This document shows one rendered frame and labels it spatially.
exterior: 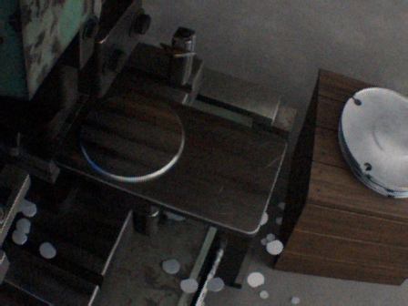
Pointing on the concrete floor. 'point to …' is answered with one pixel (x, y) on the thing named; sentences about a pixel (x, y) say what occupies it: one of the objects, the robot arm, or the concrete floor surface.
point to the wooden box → (338, 202)
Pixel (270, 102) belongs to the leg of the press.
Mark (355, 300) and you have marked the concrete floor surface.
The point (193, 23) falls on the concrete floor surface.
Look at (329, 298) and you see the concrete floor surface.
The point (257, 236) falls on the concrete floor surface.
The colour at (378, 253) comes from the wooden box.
